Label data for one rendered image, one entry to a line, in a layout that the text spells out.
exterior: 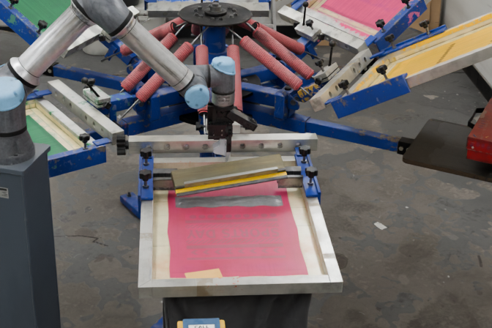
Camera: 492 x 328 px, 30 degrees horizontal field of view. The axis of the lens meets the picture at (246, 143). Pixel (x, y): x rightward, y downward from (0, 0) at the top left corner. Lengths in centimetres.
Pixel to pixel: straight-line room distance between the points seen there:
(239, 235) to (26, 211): 66
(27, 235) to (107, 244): 174
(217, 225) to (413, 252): 190
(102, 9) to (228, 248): 82
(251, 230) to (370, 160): 264
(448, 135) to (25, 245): 169
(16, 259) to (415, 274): 217
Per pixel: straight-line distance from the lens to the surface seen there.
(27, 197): 288
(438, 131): 371
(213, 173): 307
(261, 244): 287
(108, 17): 270
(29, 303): 309
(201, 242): 288
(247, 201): 309
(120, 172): 530
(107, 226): 479
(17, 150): 285
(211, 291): 264
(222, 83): 294
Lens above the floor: 251
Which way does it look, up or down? 27 degrees down
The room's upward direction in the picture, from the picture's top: 2 degrees clockwise
